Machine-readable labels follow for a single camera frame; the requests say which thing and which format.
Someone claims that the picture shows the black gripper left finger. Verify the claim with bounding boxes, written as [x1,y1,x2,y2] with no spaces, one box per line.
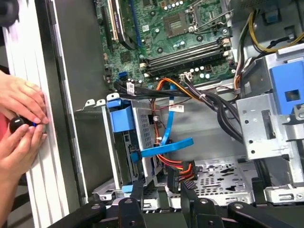
[47,179,146,228]

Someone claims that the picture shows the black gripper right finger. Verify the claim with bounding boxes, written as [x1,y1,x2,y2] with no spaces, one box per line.
[180,180,298,228]

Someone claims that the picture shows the red orange power wire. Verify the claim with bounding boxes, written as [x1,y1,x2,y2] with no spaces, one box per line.
[155,153,198,193]

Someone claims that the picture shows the blue data wire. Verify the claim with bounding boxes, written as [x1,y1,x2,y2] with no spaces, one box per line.
[129,79,194,164]

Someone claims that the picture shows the hard disk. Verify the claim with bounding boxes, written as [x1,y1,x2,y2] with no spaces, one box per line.
[106,99,143,193]

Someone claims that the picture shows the round black tool blue ring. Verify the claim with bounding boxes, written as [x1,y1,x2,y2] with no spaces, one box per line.
[9,116,36,133]

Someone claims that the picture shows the silver disk bay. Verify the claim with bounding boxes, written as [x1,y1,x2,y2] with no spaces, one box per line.
[83,93,167,202]

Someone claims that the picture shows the person's right hand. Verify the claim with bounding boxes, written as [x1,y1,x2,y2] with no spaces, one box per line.
[0,124,48,177]

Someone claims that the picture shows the person's left hand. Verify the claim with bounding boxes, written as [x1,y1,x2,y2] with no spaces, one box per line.
[0,71,50,125]

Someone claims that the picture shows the silver drive cage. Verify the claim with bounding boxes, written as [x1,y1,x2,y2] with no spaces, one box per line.
[235,46,304,188]

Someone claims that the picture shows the black RAM slot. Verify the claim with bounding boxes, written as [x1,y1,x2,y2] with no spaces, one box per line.
[142,56,232,76]
[140,51,231,71]
[146,40,231,61]
[147,45,230,65]

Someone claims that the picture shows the blue plastic drive latch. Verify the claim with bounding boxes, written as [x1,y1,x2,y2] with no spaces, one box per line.
[269,59,304,116]

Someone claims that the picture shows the person's red shirt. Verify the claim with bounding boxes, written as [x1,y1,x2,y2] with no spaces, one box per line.
[0,113,12,141]

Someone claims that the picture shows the black PC case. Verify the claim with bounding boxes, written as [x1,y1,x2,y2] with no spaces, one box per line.
[35,0,304,228]

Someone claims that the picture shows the green motherboard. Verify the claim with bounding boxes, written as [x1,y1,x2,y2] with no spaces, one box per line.
[95,0,238,90]

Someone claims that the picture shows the black graphics card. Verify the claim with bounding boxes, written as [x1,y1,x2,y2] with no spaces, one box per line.
[106,0,137,50]

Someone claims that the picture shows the black expansion slot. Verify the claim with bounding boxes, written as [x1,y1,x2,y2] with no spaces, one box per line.
[99,4,114,51]

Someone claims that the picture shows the blue expansion slot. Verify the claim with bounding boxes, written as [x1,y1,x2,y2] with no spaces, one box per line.
[129,0,143,48]

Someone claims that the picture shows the CPU socket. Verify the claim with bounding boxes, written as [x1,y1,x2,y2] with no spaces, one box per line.
[163,11,190,38]

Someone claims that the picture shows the socket locking lever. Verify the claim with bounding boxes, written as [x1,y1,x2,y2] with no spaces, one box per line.
[196,9,235,33]

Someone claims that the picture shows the metal socket cover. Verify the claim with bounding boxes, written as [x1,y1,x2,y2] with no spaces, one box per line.
[187,0,232,33]

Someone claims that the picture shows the black cable bundle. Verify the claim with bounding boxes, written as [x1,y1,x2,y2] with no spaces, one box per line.
[114,79,245,144]

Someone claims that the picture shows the orange wire bundle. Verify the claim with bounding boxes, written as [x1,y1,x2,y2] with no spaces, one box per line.
[155,77,192,98]

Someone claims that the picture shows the multicolour wire harness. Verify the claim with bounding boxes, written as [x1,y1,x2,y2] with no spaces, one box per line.
[234,23,254,95]

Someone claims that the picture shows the yellow wires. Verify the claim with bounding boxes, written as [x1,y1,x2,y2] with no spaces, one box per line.
[248,9,304,54]

